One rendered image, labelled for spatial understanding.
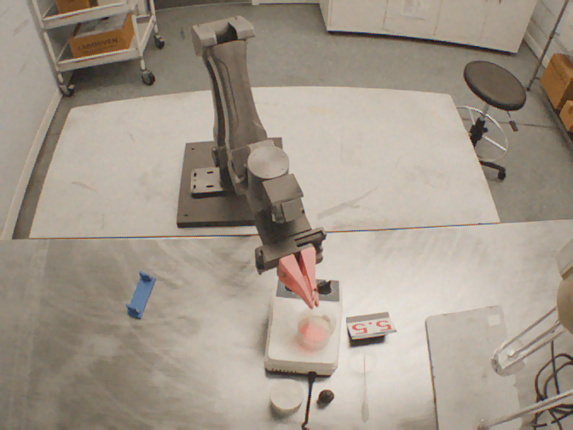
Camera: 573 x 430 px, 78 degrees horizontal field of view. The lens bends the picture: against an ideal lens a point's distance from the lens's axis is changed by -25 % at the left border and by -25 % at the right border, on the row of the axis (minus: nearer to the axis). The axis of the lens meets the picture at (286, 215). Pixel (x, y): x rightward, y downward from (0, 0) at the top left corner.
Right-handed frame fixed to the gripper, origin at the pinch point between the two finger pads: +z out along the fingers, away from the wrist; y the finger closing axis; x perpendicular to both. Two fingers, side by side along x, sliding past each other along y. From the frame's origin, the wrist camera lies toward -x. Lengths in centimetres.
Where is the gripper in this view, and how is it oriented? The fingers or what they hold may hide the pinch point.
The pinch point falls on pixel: (313, 302)
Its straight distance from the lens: 63.8
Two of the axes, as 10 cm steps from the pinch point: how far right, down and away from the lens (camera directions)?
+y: 9.3, -2.9, 2.2
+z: 3.7, 8.0, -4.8
